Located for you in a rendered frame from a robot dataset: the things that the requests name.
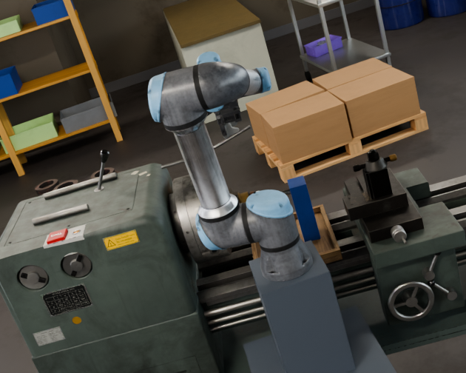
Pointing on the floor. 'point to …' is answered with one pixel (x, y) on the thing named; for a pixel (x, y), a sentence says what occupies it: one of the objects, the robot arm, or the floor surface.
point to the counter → (220, 37)
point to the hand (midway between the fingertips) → (225, 136)
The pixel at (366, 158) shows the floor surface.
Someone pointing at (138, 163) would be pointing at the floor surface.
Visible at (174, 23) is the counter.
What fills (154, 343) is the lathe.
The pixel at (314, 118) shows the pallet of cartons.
